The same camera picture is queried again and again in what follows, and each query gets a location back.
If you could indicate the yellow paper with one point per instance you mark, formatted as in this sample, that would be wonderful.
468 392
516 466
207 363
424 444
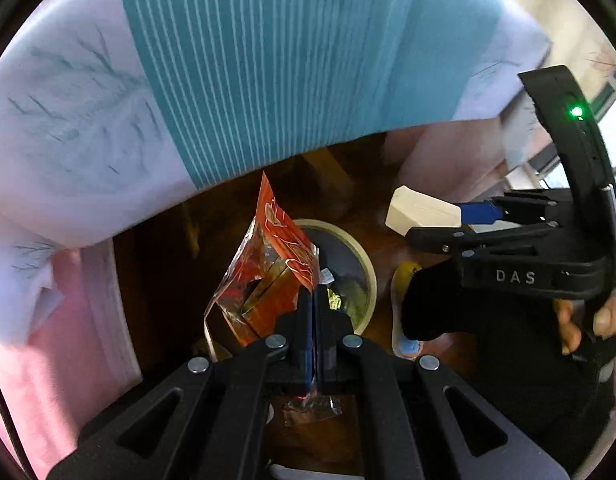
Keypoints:
345 302

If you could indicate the yellow slipper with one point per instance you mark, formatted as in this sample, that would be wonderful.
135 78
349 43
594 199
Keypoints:
398 305

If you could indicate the window with metal railing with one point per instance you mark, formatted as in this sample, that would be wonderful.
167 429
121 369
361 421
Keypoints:
547 180

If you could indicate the leaf print striped tablecloth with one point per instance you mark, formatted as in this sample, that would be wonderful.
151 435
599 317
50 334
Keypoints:
263 60

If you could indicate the red snack packet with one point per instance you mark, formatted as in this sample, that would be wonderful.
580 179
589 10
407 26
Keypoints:
278 240

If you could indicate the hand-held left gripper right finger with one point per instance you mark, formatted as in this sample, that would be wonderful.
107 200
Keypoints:
322 332

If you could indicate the cream leaf print curtain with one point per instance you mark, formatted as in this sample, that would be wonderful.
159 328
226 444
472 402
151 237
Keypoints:
537 10

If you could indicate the person's right hand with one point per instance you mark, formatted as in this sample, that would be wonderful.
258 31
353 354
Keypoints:
610 317

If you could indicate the blue cream-rimmed trash bin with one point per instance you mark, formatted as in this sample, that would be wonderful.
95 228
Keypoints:
345 265

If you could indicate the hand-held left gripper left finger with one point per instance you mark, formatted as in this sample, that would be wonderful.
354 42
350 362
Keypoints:
306 332

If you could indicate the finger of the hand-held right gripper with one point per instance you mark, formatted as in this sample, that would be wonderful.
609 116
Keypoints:
480 212
437 237

